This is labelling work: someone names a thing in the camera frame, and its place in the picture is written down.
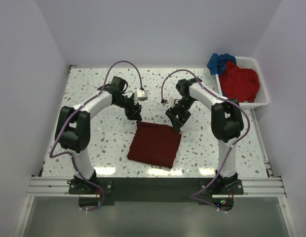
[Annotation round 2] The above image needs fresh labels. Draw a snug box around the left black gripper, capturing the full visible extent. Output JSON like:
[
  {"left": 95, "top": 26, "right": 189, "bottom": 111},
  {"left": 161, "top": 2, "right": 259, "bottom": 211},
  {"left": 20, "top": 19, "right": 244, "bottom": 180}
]
[{"left": 115, "top": 94, "right": 142, "bottom": 121}]

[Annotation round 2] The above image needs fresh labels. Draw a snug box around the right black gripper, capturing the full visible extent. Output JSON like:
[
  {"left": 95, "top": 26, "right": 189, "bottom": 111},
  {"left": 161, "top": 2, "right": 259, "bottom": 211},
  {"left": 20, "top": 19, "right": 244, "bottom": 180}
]
[{"left": 165, "top": 96, "right": 196, "bottom": 133}]

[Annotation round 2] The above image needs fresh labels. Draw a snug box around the dark red t shirt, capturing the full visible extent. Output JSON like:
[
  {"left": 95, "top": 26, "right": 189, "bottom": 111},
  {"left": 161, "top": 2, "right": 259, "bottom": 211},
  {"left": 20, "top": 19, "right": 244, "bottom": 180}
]
[{"left": 127, "top": 121, "right": 182, "bottom": 169}]

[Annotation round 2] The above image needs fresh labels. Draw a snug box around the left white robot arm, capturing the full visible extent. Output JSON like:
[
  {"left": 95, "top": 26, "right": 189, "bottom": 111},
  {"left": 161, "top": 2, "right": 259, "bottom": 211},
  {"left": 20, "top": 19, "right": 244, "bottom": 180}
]
[{"left": 55, "top": 77, "right": 142, "bottom": 195}]

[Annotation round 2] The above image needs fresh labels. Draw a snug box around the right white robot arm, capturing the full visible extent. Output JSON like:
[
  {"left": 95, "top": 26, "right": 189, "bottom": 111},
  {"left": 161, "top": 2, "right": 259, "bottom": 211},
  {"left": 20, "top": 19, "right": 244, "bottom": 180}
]
[{"left": 165, "top": 79, "right": 244, "bottom": 195}]

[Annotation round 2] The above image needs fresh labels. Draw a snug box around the blue t shirt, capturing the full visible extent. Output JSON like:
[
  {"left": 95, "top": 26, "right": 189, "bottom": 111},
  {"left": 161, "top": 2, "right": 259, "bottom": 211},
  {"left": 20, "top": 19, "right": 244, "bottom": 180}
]
[{"left": 207, "top": 53, "right": 236, "bottom": 76}]

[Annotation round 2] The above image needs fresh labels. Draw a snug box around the bright red t shirt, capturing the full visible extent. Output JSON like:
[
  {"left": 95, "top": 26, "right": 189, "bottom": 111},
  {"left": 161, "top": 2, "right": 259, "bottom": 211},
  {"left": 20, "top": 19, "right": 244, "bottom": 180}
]
[{"left": 219, "top": 62, "right": 260, "bottom": 103}]

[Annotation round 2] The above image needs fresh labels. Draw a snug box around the white plastic basket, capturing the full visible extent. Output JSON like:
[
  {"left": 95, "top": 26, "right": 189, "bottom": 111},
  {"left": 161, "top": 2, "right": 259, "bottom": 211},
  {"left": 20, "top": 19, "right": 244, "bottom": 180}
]
[{"left": 217, "top": 56, "right": 270, "bottom": 110}]

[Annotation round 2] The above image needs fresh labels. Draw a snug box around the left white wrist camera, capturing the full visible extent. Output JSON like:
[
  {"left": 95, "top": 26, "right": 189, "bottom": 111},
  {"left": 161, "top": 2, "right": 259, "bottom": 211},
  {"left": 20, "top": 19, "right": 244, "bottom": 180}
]
[{"left": 134, "top": 89, "right": 148, "bottom": 104}]

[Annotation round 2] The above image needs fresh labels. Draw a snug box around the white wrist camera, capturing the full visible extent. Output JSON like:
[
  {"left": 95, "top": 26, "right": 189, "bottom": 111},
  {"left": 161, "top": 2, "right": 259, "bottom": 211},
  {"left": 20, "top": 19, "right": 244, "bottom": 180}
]
[
  {"left": 166, "top": 96, "right": 176, "bottom": 107},
  {"left": 134, "top": 89, "right": 148, "bottom": 104}
]

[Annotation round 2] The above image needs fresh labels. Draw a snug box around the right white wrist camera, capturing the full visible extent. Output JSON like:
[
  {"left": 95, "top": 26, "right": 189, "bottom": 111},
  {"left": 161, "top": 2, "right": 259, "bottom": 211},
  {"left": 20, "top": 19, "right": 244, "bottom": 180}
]
[{"left": 166, "top": 96, "right": 176, "bottom": 107}]

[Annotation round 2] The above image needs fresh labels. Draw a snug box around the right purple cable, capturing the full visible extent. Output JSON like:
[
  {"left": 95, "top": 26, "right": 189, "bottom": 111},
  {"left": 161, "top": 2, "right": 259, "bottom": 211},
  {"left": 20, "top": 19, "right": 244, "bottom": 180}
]
[{"left": 160, "top": 69, "right": 250, "bottom": 237}]

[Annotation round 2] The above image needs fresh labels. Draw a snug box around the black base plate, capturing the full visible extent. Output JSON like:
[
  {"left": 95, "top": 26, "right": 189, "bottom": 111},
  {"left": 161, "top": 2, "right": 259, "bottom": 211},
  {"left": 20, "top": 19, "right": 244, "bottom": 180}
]
[{"left": 67, "top": 177, "right": 244, "bottom": 207}]

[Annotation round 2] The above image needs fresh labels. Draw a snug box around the aluminium frame rail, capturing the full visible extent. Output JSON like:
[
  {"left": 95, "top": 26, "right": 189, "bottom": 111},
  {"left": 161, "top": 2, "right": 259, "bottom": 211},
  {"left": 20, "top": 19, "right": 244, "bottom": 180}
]
[{"left": 28, "top": 177, "right": 286, "bottom": 198}]

